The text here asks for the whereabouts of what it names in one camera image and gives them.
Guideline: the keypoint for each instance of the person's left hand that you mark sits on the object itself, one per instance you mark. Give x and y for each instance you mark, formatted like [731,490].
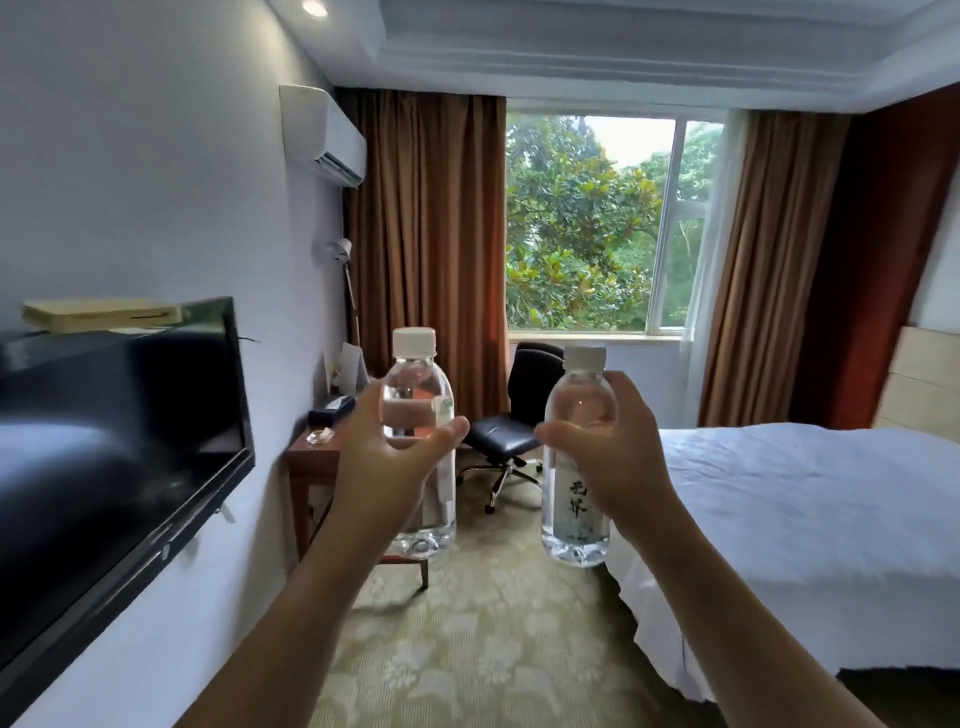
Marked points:
[375,480]

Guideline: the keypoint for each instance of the person's right hand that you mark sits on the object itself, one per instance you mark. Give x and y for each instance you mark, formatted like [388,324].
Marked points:
[630,465]

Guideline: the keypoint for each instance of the clear water bottle white cap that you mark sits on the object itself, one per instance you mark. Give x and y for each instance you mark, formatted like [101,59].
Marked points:
[577,532]
[418,375]

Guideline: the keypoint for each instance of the person's right forearm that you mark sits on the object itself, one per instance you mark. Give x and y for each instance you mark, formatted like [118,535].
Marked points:
[750,637]

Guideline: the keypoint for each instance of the person's left forearm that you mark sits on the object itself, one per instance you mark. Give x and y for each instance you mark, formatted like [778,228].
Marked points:
[285,637]

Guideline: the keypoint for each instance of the red wooden desk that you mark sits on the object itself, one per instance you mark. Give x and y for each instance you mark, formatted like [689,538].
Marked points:
[311,461]

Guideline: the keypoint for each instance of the clear glass ashtray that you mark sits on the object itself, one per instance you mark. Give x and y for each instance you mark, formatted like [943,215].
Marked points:
[320,436]

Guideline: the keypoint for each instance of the black tissue box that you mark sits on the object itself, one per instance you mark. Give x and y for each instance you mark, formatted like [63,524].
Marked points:
[331,411]

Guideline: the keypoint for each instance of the white display card stand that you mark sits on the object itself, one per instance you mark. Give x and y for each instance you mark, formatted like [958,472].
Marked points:
[351,371]

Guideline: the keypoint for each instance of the black office chair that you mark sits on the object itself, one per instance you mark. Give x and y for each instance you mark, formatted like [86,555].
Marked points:
[510,435]

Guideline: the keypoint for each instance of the white bed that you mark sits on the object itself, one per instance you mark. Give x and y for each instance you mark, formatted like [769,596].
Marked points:
[810,525]

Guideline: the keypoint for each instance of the sheer white curtain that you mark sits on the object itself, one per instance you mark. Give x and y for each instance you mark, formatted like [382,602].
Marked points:
[716,285]

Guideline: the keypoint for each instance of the brown curtain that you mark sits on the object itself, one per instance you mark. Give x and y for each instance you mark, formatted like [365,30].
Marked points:
[427,240]
[772,285]

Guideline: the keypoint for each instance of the beige padded headboard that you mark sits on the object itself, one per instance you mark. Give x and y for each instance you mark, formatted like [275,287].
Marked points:
[922,382]

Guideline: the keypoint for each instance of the beige flat box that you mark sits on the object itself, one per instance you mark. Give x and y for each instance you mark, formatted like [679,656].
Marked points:
[97,315]

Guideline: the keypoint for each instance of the white air conditioner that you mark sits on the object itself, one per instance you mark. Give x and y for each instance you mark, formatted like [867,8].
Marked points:
[319,131]

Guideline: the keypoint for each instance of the round ceiling light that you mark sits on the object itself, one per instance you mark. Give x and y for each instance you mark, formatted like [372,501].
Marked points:
[315,7]

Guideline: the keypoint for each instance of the window with white frame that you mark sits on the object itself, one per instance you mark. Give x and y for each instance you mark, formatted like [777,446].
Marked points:
[585,232]

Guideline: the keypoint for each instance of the black wall-mounted television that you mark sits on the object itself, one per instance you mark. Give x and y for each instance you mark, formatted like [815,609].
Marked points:
[112,465]

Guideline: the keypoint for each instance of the red wooden wall panel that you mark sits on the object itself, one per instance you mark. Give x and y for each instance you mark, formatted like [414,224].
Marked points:
[877,285]

